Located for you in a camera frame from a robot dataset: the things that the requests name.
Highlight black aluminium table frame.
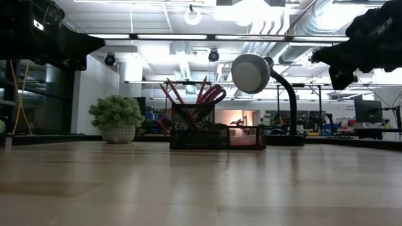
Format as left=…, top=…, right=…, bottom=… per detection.
left=0, top=133, right=402, bottom=152

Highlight white ring lamp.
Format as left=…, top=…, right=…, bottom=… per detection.
left=183, top=8, right=202, bottom=26

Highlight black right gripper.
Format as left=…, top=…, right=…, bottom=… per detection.
left=310, top=0, right=402, bottom=91

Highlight long linear ceiling light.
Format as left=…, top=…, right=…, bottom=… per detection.
left=87, top=32, right=350, bottom=44

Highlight black monitor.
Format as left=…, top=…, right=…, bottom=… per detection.
left=354, top=99, right=384, bottom=124

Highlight yellow cable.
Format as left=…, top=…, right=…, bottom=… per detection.
left=10, top=60, right=33, bottom=136

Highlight silver ventilation duct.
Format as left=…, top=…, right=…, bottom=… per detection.
left=276, top=0, right=378, bottom=65

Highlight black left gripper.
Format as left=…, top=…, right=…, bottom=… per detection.
left=0, top=0, right=106, bottom=72

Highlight black mesh desk organizer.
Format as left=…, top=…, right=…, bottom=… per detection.
left=169, top=103, right=268, bottom=151

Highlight green succulent in pot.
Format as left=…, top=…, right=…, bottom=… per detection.
left=88, top=94, right=146, bottom=145

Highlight red and black scissors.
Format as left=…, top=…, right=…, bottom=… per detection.
left=193, top=83, right=227, bottom=125

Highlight pink sticky note pad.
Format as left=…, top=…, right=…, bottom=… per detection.
left=230, top=127, right=258, bottom=147

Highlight black desk lamp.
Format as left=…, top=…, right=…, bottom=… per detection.
left=230, top=53, right=306, bottom=147

